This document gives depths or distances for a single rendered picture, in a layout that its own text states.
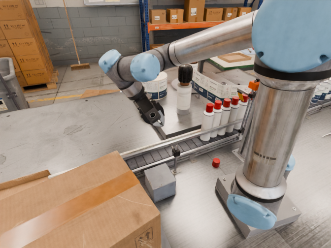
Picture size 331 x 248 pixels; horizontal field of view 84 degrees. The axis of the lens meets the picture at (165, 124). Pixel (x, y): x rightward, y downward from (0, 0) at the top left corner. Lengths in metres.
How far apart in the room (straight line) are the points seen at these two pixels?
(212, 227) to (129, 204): 0.39
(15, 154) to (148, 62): 0.91
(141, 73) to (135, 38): 4.74
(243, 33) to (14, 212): 0.64
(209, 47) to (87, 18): 4.70
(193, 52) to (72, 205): 0.49
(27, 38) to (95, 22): 1.78
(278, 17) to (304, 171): 0.87
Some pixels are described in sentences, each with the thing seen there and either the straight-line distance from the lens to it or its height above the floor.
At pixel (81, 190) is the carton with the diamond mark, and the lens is 0.52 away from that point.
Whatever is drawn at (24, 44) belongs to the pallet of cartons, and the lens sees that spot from 3.90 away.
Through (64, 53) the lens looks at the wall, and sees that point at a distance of 5.35.
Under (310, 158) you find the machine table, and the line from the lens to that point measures 1.19.
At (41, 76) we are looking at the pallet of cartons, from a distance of 4.02.
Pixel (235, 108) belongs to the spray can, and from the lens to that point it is 0.98.
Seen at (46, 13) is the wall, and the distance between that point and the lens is 5.24.
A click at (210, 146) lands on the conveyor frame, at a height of 0.87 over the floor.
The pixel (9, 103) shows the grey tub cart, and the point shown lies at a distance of 2.65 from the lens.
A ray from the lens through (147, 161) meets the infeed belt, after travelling 0.86.
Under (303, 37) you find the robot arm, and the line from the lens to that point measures 0.31.
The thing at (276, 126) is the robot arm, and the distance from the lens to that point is 0.39.
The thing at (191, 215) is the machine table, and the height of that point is 0.83.
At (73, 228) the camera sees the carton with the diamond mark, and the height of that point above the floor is 1.12.
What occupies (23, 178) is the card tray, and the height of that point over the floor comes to 0.86.
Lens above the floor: 1.51
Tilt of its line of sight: 36 degrees down
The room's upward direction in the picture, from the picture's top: straight up
